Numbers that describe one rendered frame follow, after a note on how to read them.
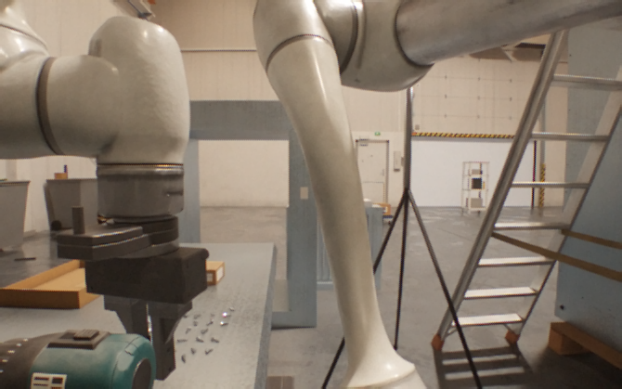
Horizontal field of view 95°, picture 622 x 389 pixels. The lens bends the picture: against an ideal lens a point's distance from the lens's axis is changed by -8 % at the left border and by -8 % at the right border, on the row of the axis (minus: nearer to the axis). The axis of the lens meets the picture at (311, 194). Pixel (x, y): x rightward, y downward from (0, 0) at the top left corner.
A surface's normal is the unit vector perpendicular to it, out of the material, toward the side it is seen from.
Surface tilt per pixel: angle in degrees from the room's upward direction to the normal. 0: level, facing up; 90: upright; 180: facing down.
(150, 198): 90
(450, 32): 133
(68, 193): 94
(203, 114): 90
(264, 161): 90
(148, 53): 79
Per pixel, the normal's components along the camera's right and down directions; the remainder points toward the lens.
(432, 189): 0.03, 0.07
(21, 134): 0.38, 0.68
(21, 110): 0.38, 0.29
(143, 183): 0.48, 0.07
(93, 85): 0.22, -0.01
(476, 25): -0.62, 0.74
